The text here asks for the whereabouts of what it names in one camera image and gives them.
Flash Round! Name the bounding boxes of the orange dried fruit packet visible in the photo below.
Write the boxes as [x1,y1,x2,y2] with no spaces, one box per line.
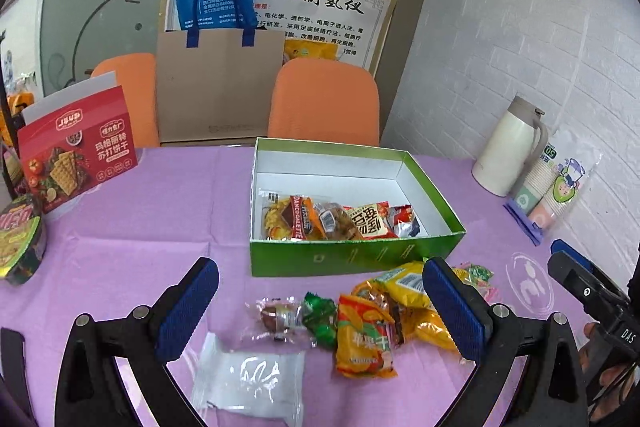
[334,293,401,380]

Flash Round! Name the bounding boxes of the round instant noodle bowl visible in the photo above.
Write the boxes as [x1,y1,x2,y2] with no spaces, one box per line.
[0,194,48,289]

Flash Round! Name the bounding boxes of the clear brown pastry packet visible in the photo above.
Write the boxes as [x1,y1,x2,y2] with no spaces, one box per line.
[307,202,363,242]

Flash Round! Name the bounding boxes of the purple tablecloth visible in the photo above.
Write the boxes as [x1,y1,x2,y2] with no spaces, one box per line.
[0,142,640,427]

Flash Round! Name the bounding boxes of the clear packet with brown snack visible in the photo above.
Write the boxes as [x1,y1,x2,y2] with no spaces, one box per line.
[245,297,311,343]

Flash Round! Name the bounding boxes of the poster with large black characters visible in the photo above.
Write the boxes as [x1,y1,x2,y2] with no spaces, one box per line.
[165,0,398,72]

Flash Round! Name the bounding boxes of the orange brown snack packet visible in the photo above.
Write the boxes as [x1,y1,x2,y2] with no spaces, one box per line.
[352,279,408,347]

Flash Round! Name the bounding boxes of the red and white snack packet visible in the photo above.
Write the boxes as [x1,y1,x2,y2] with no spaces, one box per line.
[342,202,402,240]

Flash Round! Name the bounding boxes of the white thermos jug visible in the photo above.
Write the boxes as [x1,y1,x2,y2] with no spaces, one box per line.
[472,94,551,198]

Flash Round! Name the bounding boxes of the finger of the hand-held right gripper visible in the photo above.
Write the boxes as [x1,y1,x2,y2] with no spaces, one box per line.
[550,238,596,269]
[546,252,632,308]

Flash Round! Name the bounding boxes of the round yellow cookie packet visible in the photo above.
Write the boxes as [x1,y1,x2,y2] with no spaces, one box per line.
[257,189,321,242]

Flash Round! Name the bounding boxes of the orange chair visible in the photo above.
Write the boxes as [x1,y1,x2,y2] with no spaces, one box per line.
[267,58,381,146]
[90,53,161,148]

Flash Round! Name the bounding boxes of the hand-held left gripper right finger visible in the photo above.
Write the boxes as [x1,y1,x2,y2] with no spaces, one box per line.
[422,257,591,427]

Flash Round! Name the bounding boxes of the yellow plastic bag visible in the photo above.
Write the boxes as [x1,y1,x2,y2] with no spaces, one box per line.
[284,36,342,68]

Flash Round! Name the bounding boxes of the small shiny red packet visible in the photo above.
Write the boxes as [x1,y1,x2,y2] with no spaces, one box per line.
[390,204,430,239]

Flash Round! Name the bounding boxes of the purple plastic holder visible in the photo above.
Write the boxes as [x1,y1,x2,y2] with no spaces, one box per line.
[504,202,547,249]

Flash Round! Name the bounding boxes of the paper cup pack pink label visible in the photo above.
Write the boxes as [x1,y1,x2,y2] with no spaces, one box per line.
[530,131,598,244]

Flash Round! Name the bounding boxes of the paper cup pack green label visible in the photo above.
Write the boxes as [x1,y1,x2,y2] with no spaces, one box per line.
[517,141,558,228]

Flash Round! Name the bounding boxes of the person's right hand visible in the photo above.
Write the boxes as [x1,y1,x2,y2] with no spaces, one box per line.
[580,321,633,390]

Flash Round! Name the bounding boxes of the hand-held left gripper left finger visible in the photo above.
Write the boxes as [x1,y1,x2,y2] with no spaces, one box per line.
[50,257,221,427]

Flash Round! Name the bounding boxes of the red cracker box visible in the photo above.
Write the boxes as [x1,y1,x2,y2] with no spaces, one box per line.
[17,73,140,214]

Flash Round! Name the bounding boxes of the large yellow snack packet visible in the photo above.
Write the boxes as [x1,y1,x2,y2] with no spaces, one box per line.
[375,262,463,355]

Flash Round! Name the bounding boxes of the brown paper bag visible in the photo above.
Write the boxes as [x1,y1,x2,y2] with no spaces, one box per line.
[156,29,286,142]

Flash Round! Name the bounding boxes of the green cardboard box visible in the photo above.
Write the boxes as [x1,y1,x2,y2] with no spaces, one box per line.
[249,137,468,279]

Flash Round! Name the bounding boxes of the green candy packet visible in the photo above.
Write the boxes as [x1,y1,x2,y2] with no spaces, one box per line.
[301,291,341,350]

